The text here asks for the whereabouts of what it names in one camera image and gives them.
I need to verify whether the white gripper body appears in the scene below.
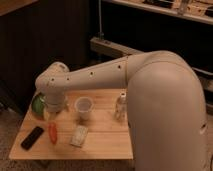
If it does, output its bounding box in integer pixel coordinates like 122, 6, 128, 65
44, 94, 67, 121

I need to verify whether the red pepper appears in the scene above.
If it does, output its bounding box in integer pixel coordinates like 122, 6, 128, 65
48, 122, 57, 144

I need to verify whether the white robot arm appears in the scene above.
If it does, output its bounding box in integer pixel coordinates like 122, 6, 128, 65
35, 51, 207, 171

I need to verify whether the green ceramic bowl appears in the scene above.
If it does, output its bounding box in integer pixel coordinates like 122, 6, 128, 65
31, 93, 45, 117

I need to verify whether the white ceramic cup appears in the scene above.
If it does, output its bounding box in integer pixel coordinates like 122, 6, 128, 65
74, 96, 94, 120

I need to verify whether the black remote control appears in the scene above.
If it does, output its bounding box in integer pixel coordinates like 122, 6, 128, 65
21, 126, 44, 150

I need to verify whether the beige sponge block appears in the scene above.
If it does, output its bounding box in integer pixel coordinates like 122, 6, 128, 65
70, 125, 88, 147

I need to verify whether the wooden side table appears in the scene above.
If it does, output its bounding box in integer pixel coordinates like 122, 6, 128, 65
9, 89, 133, 160

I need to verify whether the small clear bottle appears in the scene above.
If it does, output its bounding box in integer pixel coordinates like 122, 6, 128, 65
115, 93, 127, 120

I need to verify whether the dark wooden cabinet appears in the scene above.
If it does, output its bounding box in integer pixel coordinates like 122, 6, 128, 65
0, 0, 89, 113

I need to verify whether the grey metal beam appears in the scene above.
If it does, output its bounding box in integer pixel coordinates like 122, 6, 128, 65
90, 37, 141, 58

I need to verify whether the vertical metal pole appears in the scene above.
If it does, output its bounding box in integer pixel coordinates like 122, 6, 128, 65
98, 0, 104, 40

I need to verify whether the cluttered back shelf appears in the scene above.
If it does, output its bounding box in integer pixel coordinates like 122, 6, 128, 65
105, 0, 213, 25

